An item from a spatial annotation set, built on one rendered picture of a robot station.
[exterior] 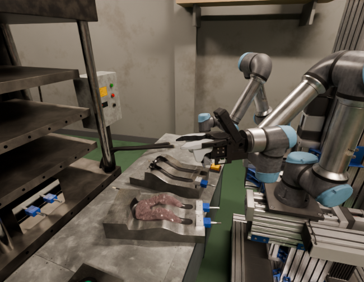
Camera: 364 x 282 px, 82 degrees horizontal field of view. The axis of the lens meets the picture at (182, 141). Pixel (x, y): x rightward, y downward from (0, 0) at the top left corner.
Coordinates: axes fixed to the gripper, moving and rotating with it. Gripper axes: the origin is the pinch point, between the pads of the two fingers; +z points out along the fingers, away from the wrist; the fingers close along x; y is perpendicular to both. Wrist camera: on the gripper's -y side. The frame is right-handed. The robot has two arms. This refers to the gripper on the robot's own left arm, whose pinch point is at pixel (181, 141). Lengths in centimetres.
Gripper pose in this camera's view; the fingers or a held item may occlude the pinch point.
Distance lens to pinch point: 59.4
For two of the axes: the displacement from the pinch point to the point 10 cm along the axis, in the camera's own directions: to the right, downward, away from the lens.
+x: -2.1, -3.0, 9.3
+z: -9.8, 1.0, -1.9
